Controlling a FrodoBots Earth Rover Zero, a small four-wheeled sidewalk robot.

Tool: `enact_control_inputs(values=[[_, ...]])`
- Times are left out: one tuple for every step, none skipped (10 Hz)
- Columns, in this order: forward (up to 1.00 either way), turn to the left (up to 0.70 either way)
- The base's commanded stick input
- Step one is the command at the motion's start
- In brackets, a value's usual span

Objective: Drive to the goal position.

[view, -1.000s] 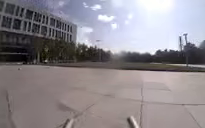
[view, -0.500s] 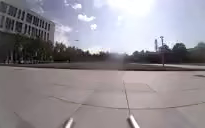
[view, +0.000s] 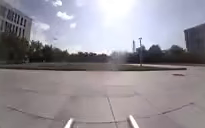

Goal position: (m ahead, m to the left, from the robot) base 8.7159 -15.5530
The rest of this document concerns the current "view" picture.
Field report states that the grass field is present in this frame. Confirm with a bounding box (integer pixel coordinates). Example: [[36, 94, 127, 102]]
[[0, 62, 188, 72]]

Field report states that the thin tower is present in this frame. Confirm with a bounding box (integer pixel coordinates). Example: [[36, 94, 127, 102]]
[[132, 39, 137, 54]]

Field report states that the robot's own part left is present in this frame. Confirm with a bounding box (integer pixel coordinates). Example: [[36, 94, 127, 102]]
[[63, 117, 75, 128]]

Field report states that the robot's own part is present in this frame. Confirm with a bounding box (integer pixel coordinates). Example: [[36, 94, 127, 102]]
[[63, 117, 75, 128], [127, 114, 141, 128]]

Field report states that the grey concrete slab road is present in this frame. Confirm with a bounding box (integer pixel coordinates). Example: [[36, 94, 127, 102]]
[[0, 64, 205, 128]]

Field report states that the dark building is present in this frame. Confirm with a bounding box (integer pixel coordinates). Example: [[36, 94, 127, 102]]
[[183, 20, 205, 64]]

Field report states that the white multi-storey building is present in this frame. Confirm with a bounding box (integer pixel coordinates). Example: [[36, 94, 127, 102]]
[[0, 0, 34, 43]]

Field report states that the manhole cover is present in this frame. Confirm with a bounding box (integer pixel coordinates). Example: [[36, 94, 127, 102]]
[[171, 73, 186, 77]]

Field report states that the row of dark trees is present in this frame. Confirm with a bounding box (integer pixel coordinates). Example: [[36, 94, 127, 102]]
[[0, 32, 205, 65]]

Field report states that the lamp pole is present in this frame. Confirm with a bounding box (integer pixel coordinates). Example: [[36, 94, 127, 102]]
[[138, 36, 144, 67]]

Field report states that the robot's own part right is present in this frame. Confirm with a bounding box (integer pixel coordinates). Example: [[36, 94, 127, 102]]
[[127, 114, 141, 128]]

